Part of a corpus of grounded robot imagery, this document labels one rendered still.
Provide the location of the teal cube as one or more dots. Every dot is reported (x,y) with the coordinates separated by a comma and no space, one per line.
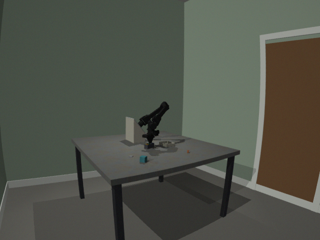
(143,159)

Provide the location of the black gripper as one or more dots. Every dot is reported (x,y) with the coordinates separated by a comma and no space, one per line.
(148,135)

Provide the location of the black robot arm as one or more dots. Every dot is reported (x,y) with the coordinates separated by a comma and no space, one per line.
(156,118)

